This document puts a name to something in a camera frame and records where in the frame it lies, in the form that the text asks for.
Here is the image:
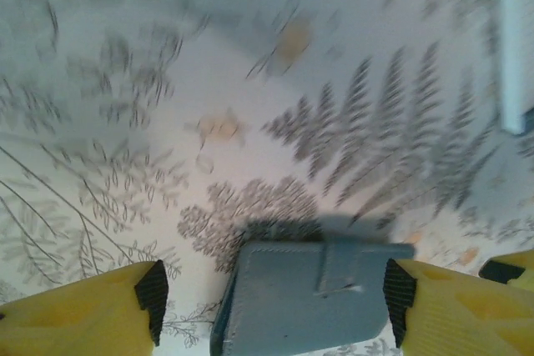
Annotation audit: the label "aluminium corner post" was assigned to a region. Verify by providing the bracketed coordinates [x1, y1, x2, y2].
[500, 0, 534, 136]

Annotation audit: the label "grey blue pencil case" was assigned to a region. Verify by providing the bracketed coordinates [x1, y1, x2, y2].
[209, 240, 416, 356]

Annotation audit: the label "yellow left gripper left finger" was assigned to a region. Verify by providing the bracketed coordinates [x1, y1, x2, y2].
[0, 259, 169, 356]

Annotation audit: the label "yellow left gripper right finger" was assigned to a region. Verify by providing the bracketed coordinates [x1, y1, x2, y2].
[382, 249, 534, 356]

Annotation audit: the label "floral tablecloth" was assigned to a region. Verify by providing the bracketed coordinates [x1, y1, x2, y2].
[0, 0, 534, 356]

